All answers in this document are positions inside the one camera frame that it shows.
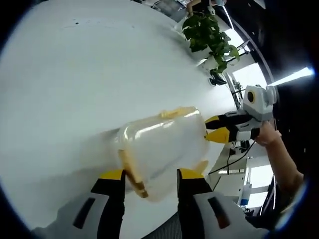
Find person's right hand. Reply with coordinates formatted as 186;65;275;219
254;121;283;148

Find grey mesh office chair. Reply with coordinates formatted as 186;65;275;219
146;213;183;239

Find white plant pot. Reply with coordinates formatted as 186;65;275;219
198;55;220;73

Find small black object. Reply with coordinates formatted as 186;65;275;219
207;70;228;87

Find clear plastic box yellow buckles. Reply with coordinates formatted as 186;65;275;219
115;106;210;203

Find black cable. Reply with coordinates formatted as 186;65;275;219
207;139;258;175

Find blue and white bottle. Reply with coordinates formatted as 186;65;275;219
240;183;253;208

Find curved ceiling light strip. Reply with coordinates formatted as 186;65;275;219
270;65;315;87

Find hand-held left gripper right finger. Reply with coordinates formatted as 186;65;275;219
176;168;270;239

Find green leafy plant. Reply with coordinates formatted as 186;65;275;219
181;11;241;74

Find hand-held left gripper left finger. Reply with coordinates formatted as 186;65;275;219
31;169;127;239

